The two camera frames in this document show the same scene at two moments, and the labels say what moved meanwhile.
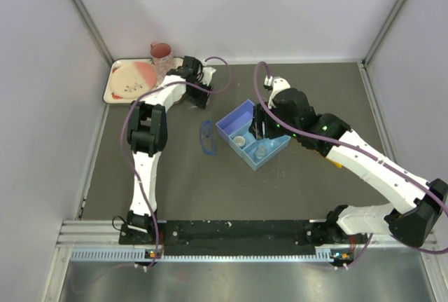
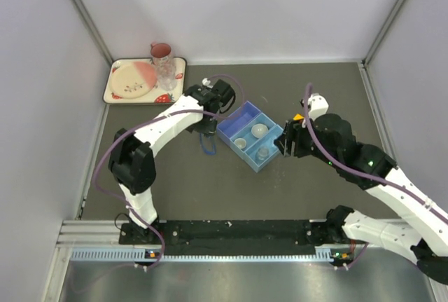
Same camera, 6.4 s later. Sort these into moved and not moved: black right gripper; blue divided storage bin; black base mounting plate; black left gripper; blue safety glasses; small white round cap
Moved: black left gripper; black right gripper
Not moved: blue divided storage bin; blue safety glasses; black base mounting plate; small white round cap
